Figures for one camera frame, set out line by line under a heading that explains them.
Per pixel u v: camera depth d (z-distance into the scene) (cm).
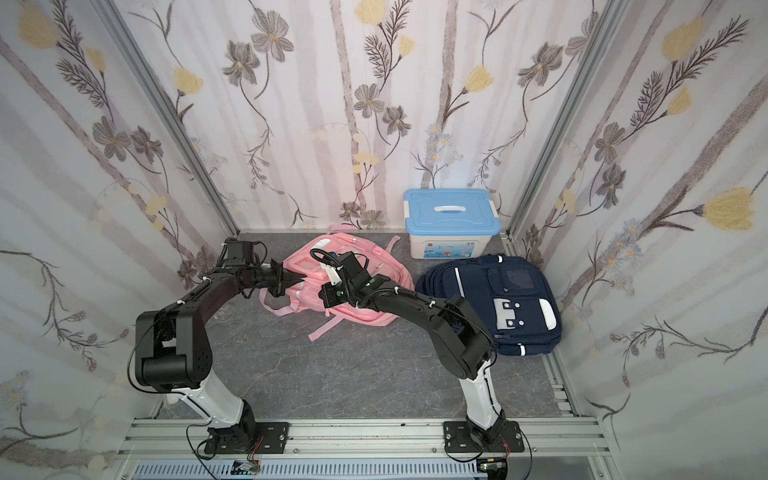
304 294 88
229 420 61
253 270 78
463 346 51
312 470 70
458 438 73
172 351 47
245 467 70
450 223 103
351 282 69
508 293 97
